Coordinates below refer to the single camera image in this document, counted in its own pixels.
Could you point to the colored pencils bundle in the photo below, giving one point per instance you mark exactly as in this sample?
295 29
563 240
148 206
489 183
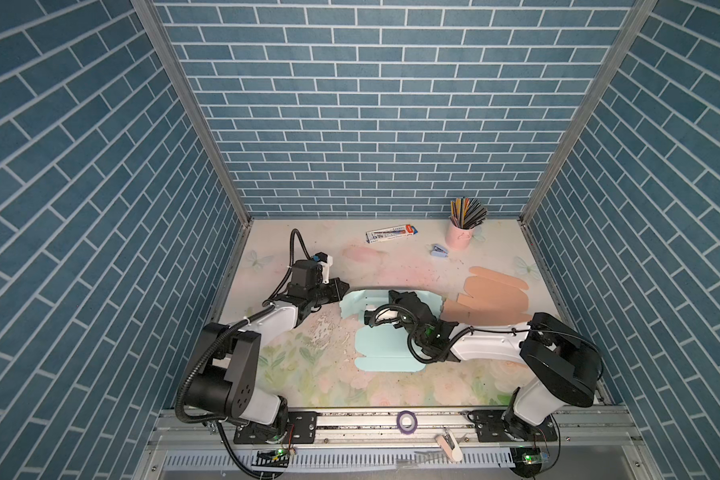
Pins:
467 213

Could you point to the light blue paper box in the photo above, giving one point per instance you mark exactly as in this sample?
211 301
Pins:
380 348

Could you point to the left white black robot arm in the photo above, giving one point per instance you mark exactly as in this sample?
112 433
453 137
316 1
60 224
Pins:
219 382

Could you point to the metal base rail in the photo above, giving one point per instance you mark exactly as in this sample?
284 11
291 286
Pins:
599 443

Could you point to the white pink small tool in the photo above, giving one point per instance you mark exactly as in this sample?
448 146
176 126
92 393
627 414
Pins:
450 446

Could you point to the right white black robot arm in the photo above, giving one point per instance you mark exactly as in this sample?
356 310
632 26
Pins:
565 366

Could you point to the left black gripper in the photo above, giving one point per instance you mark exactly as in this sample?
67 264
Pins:
336 293

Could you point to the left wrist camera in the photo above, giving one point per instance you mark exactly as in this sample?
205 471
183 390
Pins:
325 261

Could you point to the blue small stapler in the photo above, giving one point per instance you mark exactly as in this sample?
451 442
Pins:
439 251

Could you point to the purple tape roll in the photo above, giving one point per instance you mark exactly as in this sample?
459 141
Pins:
406 422

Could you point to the pink pen cup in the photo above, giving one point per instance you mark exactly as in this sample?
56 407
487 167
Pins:
458 239

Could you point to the white pencil box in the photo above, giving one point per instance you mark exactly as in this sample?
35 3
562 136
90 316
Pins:
390 233

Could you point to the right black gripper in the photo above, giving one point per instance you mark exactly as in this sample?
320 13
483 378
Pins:
399 298

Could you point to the pink flat paper box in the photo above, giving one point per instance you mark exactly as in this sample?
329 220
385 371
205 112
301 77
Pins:
489 299

